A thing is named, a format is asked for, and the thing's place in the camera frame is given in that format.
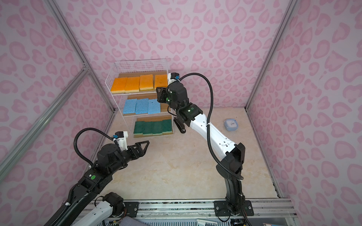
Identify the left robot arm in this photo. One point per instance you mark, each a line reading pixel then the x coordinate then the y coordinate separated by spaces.
pixel 84 191

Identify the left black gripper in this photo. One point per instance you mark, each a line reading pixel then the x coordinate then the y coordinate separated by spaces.
pixel 137 145

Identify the orange sponge back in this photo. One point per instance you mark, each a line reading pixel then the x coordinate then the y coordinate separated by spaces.
pixel 161 80

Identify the light blue round container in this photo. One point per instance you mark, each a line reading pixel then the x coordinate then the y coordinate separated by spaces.
pixel 231 125

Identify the green sponge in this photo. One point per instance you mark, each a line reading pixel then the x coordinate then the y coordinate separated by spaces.
pixel 139 128
pixel 167 126
pixel 157 128
pixel 148 128

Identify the white wire wooden shelf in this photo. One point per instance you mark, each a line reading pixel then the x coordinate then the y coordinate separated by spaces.
pixel 134 69

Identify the black stapler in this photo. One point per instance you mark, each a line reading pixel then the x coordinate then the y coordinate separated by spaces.
pixel 179 125

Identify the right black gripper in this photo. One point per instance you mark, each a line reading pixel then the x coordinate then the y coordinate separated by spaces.
pixel 161 96

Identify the orange sponge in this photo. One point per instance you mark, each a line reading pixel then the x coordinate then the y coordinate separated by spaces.
pixel 132 85
pixel 146 82
pixel 119 85
pixel 161 80

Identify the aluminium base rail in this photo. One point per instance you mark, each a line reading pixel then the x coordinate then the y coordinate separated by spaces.
pixel 212 212

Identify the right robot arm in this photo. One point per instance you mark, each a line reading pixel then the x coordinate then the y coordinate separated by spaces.
pixel 228 155

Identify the blue sponge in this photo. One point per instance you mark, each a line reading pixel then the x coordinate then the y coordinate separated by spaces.
pixel 142 106
pixel 129 106
pixel 154 106

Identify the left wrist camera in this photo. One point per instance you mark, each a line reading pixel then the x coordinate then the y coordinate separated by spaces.
pixel 121 139

